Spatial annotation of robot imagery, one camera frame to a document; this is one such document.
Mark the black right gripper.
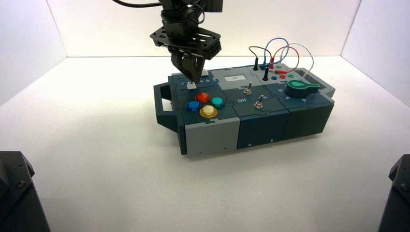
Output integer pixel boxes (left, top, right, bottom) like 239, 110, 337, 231
149, 25, 222, 82

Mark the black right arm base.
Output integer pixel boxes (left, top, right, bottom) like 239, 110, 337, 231
378, 154, 410, 232

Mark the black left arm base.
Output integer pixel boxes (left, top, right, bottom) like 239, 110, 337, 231
0, 151, 51, 232

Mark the yellow push button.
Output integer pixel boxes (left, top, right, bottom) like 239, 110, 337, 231
199, 105, 219, 119

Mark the teal push button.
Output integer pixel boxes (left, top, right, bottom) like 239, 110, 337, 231
210, 97, 226, 109

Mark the red jumper cable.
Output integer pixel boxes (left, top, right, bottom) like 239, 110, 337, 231
270, 45, 300, 75

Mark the dark teal grey control box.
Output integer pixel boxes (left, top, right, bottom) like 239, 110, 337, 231
153, 65, 336, 158

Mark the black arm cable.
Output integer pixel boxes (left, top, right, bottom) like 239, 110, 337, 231
111, 0, 162, 8

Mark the blue jumper cable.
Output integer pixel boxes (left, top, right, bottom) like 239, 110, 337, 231
261, 37, 290, 70

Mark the green rotary knob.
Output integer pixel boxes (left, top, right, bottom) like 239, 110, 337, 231
284, 80, 321, 99

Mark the white jumper cable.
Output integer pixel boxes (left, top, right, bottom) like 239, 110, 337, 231
280, 42, 315, 79

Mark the red push button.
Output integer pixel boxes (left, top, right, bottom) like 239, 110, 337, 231
195, 92, 211, 104

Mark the black jumper cable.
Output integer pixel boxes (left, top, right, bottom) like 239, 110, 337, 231
249, 46, 273, 81

